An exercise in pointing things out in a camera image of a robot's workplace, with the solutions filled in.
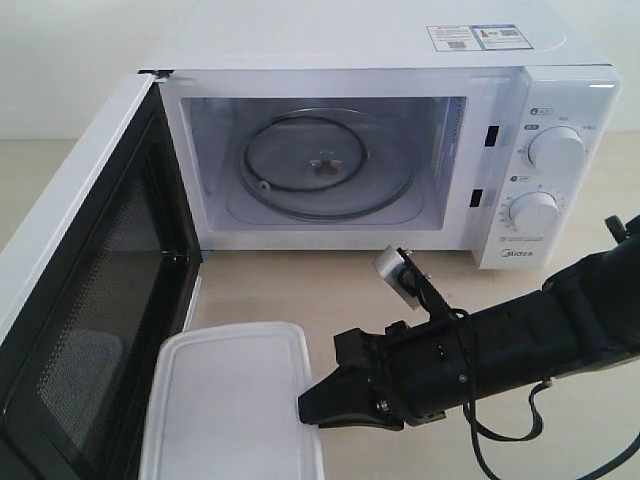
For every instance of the white microwave door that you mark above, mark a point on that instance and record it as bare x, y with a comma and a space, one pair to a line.
99, 274

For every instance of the lower white timer knob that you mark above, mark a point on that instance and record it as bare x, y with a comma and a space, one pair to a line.
535, 213

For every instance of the warning label sticker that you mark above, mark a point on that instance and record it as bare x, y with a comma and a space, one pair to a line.
485, 37

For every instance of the white microwave oven body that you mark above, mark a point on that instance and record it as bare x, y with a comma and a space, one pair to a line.
470, 116

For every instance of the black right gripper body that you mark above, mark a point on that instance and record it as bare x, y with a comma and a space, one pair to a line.
411, 368

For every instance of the white lidded plastic container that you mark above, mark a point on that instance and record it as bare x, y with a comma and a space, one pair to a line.
224, 405

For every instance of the upper white control knob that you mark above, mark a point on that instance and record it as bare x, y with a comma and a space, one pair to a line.
557, 150

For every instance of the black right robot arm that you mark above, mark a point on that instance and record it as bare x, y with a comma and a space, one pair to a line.
584, 318

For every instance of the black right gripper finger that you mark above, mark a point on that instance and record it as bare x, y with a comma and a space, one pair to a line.
370, 420
345, 390

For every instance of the glass turntable plate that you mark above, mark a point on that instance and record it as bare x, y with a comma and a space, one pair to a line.
327, 164

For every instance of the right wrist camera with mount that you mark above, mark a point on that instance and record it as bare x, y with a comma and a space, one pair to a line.
396, 267

